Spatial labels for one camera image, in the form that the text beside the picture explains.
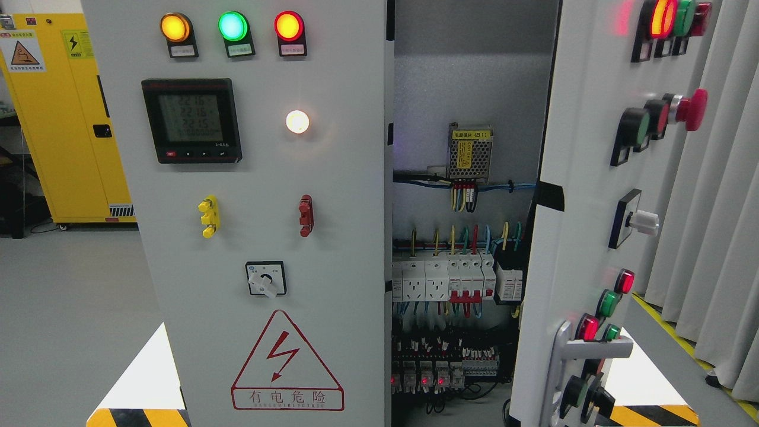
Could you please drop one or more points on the yellow indicator lamp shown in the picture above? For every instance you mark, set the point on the yellow indicator lamp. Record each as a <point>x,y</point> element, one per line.
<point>178,32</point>

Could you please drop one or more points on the red terminal post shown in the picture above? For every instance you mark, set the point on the red terminal post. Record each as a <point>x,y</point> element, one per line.
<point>306,210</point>

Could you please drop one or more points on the red indicator lamp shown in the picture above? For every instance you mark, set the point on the red indicator lamp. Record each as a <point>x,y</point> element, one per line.
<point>291,36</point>

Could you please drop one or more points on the black digital power meter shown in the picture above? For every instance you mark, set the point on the black digital power meter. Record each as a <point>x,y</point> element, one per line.
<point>193,120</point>

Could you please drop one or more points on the silver door handle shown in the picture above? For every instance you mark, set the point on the silver door handle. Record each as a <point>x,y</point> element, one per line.
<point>568,399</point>

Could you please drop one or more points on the metal mesh power supply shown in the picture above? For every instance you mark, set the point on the metal mesh power supply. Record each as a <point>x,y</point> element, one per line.
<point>469,152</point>

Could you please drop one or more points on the black surge protector block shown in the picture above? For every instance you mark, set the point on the black surge protector block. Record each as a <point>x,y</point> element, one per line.
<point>509,278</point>

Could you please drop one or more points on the white indicator lamp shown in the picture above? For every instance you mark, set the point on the white indicator lamp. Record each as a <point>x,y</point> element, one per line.
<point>297,121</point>

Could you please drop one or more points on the red electric danger sticker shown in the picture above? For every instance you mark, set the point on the red electric danger sticker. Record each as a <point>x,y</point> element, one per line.
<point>284,372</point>

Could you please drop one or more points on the relay and breaker row lower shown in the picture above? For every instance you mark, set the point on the relay and breaker row lower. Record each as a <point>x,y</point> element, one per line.
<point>450,361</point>

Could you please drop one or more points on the yellow terminal post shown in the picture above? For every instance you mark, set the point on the yellow terminal post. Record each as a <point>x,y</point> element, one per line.
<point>210,219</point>

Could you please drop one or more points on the green indicator lamp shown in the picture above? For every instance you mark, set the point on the green indicator lamp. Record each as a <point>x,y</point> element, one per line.
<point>235,31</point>

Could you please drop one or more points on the red emergency stop button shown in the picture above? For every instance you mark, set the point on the red emergency stop button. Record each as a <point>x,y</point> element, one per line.
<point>690,110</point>

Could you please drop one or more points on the white selector knob switch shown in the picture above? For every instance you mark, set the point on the white selector knob switch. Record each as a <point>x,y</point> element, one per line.
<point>628,218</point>

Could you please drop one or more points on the white breaker row upper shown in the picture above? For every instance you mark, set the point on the white breaker row upper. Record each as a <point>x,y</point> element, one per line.
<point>458,278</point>

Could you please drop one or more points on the black rotary selector switch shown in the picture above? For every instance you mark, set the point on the black rotary selector switch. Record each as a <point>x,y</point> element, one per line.
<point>266,278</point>

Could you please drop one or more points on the yellow safety cabinet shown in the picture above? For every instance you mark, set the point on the yellow safety cabinet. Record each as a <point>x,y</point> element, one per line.
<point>49,64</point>

